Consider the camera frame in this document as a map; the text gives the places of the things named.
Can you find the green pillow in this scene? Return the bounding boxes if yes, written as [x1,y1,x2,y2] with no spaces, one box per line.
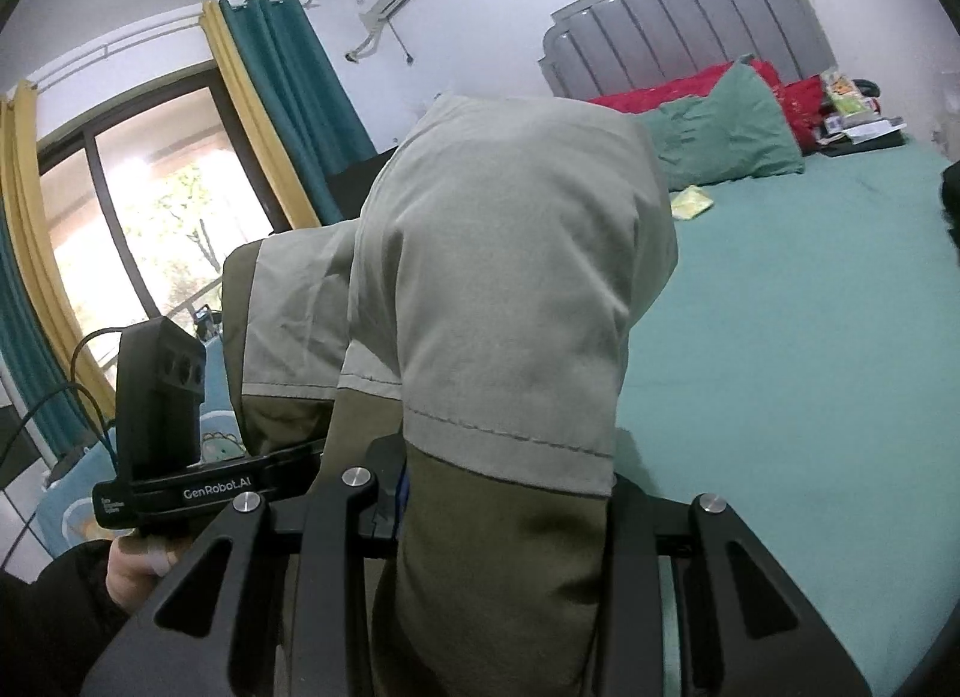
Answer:
[637,61,805,192]

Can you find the white curtain rod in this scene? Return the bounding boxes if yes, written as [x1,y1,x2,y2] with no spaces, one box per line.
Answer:
[26,0,320,92]

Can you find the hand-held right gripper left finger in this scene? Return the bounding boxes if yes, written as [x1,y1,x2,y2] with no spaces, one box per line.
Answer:
[79,434,410,697]

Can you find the teal curtain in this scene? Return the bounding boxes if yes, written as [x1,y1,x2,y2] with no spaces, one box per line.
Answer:
[0,213,98,462]
[220,0,377,227]

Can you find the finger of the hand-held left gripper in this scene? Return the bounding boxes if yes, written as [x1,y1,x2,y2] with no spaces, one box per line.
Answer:
[266,439,328,507]

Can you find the glass window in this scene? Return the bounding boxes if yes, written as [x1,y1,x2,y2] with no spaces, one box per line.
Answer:
[34,62,301,368]

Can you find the black monitor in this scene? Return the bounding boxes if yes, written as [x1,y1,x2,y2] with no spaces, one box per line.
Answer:
[326,148,400,227]

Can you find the yellow curtain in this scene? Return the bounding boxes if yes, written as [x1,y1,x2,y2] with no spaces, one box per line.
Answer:
[0,83,115,435]
[201,0,320,234]

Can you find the red pillow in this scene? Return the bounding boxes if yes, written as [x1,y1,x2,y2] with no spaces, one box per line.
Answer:
[587,59,830,152]

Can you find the yellow snack packet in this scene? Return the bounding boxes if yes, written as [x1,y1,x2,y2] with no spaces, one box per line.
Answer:
[670,187,713,222]

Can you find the olive green pants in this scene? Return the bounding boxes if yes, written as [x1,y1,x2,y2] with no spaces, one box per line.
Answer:
[221,92,680,697]

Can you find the grey padded headboard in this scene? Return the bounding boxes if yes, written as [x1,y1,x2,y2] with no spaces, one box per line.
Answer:
[538,0,837,101]

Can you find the person's left hand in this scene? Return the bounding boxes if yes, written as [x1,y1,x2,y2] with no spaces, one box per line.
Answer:
[105,536,182,614]

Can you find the person's left forearm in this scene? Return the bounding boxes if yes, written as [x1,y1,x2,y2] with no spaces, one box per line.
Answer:
[0,539,151,697]

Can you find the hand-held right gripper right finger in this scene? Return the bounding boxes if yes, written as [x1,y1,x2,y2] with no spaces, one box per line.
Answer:
[600,473,875,697]

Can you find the green snack packet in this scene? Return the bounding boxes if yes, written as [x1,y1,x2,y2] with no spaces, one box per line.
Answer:
[821,70,875,131]

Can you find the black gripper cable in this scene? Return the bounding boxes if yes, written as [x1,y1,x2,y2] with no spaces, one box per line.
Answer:
[0,327,121,570]

